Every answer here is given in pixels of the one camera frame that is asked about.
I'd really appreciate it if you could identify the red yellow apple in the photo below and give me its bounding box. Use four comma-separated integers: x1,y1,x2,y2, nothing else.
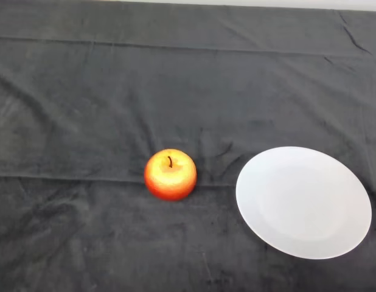
144,148,197,201

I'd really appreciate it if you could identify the white round plate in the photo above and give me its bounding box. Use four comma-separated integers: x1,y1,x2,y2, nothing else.
235,146,373,260

